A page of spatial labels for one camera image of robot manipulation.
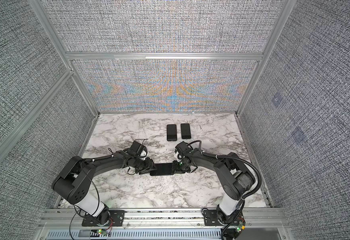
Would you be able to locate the aluminium frame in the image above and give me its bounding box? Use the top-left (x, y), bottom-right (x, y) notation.
top-left (0, 1), bottom-right (287, 218)

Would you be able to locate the light blue phone case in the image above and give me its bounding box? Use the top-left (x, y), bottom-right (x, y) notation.
top-left (180, 123), bottom-right (191, 140)

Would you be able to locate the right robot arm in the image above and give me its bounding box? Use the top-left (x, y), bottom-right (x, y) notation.
top-left (175, 149), bottom-right (262, 225)

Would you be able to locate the black phone case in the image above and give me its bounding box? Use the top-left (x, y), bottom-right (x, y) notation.
top-left (167, 124), bottom-right (177, 142)
top-left (150, 163), bottom-right (175, 176)

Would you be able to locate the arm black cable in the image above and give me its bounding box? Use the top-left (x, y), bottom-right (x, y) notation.
top-left (188, 139), bottom-right (262, 240)
top-left (68, 138), bottom-right (149, 240)

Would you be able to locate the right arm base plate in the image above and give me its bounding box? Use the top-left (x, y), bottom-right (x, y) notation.
top-left (201, 208), bottom-right (245, 226)

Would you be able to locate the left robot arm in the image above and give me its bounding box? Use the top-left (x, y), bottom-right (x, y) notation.
top-left (52, 151), bottom-right (158, 226)

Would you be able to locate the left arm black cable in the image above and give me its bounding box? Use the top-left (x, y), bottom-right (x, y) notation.
top-left (68, 138), bottom-right (149, 240)

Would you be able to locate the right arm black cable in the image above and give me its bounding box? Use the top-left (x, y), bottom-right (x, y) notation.
top-left (188, 139), bottom-right (262, 240)

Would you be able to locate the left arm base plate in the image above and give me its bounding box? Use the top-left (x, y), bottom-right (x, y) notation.
top-left (82, 210), bottom-right (126, 227)

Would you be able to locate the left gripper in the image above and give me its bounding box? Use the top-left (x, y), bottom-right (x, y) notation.
top-left (134, 157), bottom-right (159, 175)

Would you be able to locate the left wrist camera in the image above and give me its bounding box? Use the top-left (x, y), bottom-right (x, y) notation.
top-left (129, 141), bottom-right (148, 158)

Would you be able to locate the aluminium front rail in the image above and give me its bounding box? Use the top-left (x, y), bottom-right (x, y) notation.
top-left (34, 208), bottom-right (294, 240)

